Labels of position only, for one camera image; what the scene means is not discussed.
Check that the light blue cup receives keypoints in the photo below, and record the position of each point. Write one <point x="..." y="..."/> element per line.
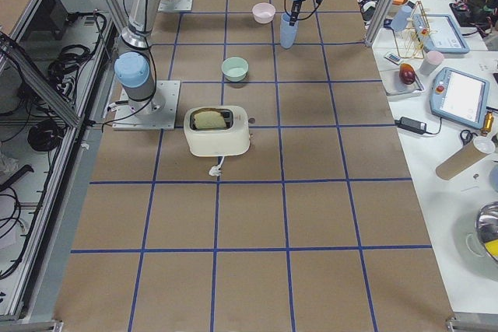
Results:
<point x="287" y="40"/>
<point x="285" y="27"/>

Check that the pink bowl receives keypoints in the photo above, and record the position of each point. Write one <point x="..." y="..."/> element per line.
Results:
<point x="263" y="12"/>

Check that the mint green bowl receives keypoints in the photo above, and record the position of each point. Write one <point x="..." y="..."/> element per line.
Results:
<point x="235" y="69"/>

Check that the small remote control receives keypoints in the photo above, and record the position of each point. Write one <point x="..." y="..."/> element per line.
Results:
<point x="393" y="58"/>

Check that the silver metal tray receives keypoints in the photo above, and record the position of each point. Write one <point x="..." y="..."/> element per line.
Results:
<point x="394" y="87"/>

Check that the red yellow mango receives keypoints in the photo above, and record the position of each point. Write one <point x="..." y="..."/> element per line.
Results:
<point x="407" y="74"/>

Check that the bread slice in toaster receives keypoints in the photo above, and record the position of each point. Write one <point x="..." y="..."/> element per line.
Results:
<point x="209" y="119"/>

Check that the cream white toaster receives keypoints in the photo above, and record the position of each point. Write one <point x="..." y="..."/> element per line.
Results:
<point x="233" y="140"/>

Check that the blue teach pendant far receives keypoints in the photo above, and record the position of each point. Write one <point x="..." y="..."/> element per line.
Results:
<point x="439" y="32"/>

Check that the blue teach pendant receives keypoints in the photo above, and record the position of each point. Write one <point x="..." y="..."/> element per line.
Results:
<point x="439" y="32"/>
<point x="459" y="97"/>

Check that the pink cup on table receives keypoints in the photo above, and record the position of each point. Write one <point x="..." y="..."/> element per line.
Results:
<point x="431" y="61"/>

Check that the black power adapter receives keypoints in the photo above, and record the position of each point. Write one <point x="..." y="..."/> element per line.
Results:
<point x="411" y="125"/>

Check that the blue teach pendant near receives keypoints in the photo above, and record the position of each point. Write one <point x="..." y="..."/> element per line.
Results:
<point x="459" y="97"/>

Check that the cardboard tube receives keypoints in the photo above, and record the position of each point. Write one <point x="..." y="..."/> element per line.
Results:
<point x="467" y="156"/>

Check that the metal mixing bowl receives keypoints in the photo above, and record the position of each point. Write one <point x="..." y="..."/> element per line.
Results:
<point x="482" y="240"/>

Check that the gold wire rack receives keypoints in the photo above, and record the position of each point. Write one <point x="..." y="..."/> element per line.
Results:
<point x="409" y="45"/>

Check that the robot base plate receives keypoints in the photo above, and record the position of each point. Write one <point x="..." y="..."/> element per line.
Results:
<point x="159" y="114"/>

